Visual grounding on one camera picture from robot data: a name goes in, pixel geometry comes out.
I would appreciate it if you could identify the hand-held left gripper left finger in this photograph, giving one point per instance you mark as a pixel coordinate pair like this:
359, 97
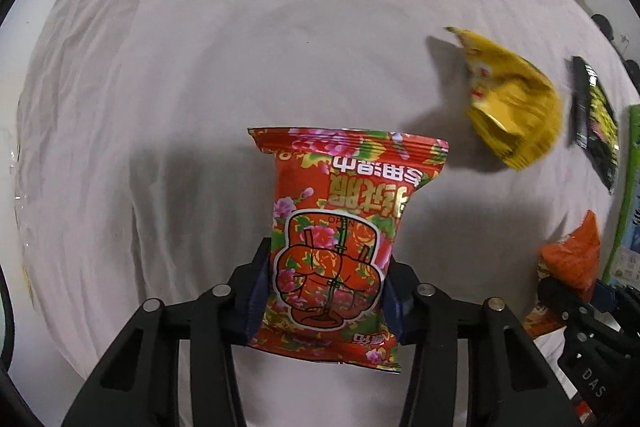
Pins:
254, 302

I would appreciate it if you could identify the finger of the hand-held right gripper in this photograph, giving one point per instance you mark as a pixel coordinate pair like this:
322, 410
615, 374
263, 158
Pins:
560, 299
612, 299

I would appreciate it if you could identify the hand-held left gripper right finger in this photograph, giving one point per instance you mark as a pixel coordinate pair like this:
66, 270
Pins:
396, 309

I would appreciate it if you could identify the orange snack packet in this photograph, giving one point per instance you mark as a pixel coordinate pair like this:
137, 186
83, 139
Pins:
575, 257

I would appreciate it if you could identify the red floral snack packet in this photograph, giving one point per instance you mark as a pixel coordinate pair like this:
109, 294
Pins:
330, 252

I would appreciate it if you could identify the green cardboard box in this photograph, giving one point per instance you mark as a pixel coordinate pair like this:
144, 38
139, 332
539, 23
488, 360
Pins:
625, 207

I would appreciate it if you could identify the black and green snack packet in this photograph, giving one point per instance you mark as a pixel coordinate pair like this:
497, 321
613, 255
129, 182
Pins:
597, 122

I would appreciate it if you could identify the yellow snack packet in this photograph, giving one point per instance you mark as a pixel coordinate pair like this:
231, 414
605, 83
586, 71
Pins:
515, 107

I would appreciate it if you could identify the white bed sheet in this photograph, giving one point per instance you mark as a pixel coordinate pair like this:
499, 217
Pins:
210, 82

